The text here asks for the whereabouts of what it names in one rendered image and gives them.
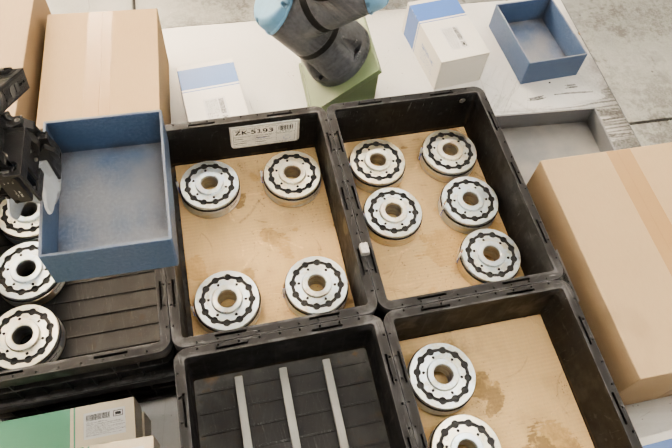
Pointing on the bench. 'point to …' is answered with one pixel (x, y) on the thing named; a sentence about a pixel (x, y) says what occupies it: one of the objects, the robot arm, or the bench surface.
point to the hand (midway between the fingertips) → (46, 192)
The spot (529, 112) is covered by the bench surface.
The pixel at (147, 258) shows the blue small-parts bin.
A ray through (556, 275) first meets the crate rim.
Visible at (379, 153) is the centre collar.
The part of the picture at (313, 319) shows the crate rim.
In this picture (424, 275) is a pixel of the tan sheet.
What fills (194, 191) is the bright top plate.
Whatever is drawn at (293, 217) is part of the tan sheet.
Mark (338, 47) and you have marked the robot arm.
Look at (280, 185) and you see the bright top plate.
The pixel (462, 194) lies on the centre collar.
